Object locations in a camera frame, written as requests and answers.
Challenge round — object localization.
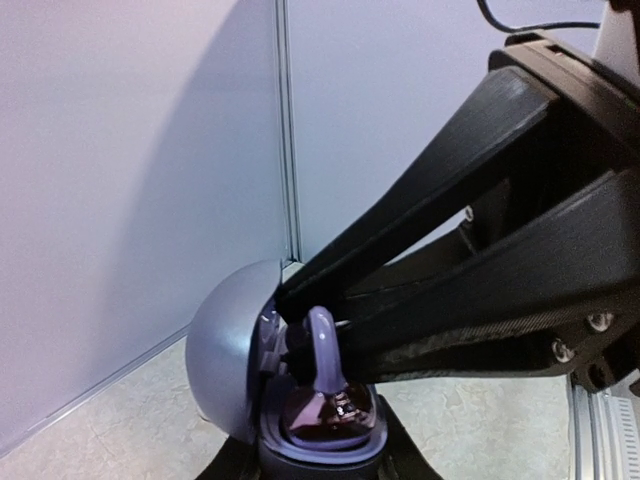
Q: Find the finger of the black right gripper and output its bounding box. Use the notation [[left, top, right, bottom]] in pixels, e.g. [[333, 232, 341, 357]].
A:
[[275, 67, 560, 323], [339, 169, 639, 388]]

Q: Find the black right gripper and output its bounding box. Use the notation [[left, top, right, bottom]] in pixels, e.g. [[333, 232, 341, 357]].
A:
[[460, 34, 639, 260]]

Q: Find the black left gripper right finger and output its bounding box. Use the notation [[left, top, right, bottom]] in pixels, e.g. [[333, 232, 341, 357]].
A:
[[378, 395, 443, 480]]

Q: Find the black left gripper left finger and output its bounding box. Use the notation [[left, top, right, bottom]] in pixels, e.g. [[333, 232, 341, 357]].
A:
[[195, 436, 261, 480]]

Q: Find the grey earbud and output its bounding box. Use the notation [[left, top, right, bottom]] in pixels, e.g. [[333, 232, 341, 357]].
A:
[[282, 306, 376, 448]]

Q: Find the blue earbud charging case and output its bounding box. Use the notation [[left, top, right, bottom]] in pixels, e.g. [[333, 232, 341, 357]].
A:
[[185, 260, 388, 479]]

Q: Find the aluminium front rail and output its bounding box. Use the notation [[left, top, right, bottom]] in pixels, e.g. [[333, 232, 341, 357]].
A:
[[568, 383, 639, 480]]

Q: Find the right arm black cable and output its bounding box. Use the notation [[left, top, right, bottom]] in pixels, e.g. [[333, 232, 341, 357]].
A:
[[474, 0, 601, 34]]

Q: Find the right aluminium corner post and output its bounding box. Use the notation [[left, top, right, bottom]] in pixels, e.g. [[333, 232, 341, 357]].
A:
[[275, 0, 302, 262]]

